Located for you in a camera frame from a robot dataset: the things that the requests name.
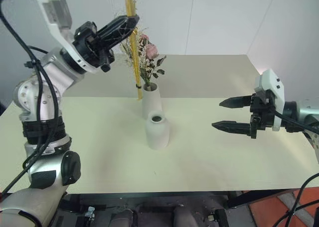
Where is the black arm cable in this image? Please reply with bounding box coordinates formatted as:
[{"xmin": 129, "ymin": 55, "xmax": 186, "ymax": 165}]
[
  {"xmin": 0, "ymin": 0, "xmax": 63, "ymax": 195},
  {"xmin": 273, "ymin": 111, "xmax": 319, "ymax": 227}
]

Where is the black table frame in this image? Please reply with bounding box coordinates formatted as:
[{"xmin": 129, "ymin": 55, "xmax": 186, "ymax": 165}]
[{"xmin": 59, "ymin": 189, "xmax": 302, "ymax": 210}]

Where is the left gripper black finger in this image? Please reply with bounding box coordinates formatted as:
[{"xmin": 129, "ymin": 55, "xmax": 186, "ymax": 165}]
[
  {"xmin": 99, "ymin": 27, "xmax": 137, "ymax": 50},
  {"xmin": 96, "ymin": 14, "xmax": 141, "ymax": 40}
]

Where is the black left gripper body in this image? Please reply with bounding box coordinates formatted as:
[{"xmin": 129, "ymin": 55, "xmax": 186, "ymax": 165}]
[{"xmin": 73, "ymin": 20, "xmax": 116, "ymax": 73}]

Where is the pink rose bouquet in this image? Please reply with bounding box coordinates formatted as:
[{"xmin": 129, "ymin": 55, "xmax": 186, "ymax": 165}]
[{"xmin": 119, "ymin": 33, "xmax": 167, "ymax": 91}]

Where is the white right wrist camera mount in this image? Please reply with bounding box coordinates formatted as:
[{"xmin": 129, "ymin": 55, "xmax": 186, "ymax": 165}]
[{"xmin": 254, "ymin": 68, "xmax": 286, "ymax": 132}]

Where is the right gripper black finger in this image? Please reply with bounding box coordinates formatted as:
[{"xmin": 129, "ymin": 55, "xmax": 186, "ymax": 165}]
[
  {"xmin": 211, "ymin": 120, "xmax": 252, "ymax": 138},
  {"xmin": 219, "ymin": 95, "xmax": 253, "ymax": 109}
]

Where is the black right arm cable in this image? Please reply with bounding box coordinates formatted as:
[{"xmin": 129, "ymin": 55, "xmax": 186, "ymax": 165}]
[{"xmin": 273, "ymin": 111, "xmax": 319, "ymax": 227}]

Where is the dark grey rounded shape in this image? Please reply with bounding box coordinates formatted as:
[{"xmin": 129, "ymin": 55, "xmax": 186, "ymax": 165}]
[
  {"xmin": 172, "ymin": 206, "xmax": 193, "ymax": 227},
  {"xmin": 109, "ymin": 208, "xmax": 137, "ymax": 227}
]

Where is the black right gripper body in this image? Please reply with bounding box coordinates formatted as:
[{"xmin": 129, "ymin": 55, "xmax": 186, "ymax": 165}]
[{"xmin": 249, "ymin": 90, "xmax": 276, "ymax": 140}]

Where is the short white vase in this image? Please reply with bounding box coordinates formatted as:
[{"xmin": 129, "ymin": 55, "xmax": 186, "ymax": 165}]
[{"xmin": 145, "ymin": 111, "xmax": 171, "ymax": 151}]

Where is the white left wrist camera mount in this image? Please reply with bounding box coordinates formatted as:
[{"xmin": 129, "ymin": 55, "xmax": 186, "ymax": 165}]
[{"xmin": 34, "ymin": 0, "xmax": 100, "ymax": 75}]

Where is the yellow dried stem bouquet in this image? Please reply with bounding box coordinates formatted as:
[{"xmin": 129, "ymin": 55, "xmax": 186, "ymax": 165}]
[{"xmin": 113, "ymin": 0, "xmax": 150, "ymax": 102}]

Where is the tall white vase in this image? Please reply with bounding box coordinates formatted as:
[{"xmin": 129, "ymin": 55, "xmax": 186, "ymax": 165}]
[{"xmin": 141, "ymin": 82, "xmax": 163, "ymax": 121}]

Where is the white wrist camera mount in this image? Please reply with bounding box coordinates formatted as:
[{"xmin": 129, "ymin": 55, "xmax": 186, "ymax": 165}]
[
  {"xmin": 34, "ymin": 0, "xmax": 100, "ymax": 75},
  {"xmin": 254, "ymin": 68, "xmax": 286, "ymax": 132}
]

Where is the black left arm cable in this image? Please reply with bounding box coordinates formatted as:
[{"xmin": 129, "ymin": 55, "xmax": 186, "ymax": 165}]
[{"xmin": 0, "ymin": 0, "xmax": 63, "ymax": 195}]

